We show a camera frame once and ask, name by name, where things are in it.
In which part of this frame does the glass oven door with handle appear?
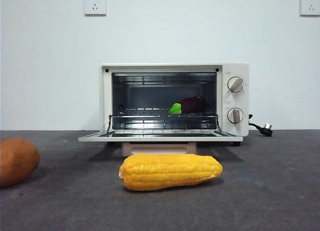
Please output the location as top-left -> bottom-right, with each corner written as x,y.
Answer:
78,129 -> 244,157

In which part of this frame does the purple eggplant with green stem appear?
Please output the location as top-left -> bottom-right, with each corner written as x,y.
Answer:
168,95 -> 211,116

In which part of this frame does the beige oven knob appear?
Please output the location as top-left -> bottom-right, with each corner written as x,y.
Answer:
226,107 -> 245,124
228,76 -> 245,93

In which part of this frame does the white Toshiba toaster oven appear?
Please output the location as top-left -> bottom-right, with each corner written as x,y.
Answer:
100,63 -> 250,147

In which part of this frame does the yellow corn cob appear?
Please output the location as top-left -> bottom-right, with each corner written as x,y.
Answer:
118,153 -> 224,192

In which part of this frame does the brown potato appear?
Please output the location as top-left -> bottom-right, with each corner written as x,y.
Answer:
0,138 -> 41,187

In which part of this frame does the metal wire oven rack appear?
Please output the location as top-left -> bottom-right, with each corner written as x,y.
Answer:
108,107 -> 221,131

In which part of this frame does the black power cable with plug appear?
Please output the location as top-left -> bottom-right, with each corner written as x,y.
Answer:
248,113 -> 274,137

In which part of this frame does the white wall socket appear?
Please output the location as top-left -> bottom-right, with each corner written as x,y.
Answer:
84,0 -> 108,17
299,0 -> 320,17

